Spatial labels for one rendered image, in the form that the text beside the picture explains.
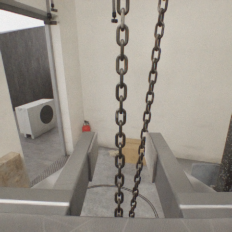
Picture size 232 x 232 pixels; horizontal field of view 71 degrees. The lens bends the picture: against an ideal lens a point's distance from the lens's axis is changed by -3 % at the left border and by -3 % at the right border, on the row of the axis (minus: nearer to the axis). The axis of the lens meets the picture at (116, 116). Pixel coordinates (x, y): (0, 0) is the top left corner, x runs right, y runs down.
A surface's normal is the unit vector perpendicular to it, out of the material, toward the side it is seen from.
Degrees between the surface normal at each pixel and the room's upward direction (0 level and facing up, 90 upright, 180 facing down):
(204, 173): 90
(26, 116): 90
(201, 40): 90
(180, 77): 90
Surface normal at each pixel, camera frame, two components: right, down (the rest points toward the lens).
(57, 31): -0.33, 0.31
